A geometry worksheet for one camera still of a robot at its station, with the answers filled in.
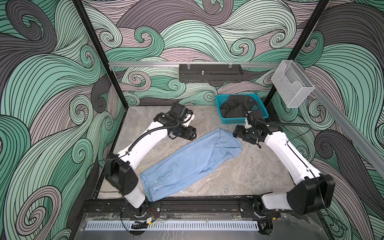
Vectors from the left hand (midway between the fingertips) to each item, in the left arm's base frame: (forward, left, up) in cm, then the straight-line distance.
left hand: (192, 134), depth 78 cm
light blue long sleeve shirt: (+3, -17, -19) cm, 26 cm away
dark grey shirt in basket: (+35, -35, -12) cm, 51 cm away
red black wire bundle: (-39, +25, -24) cm, 52 cm away
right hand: (+2, -26, -2) cm, 26 cm away
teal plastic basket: (+28, -52, -13) cm, 60 cm away
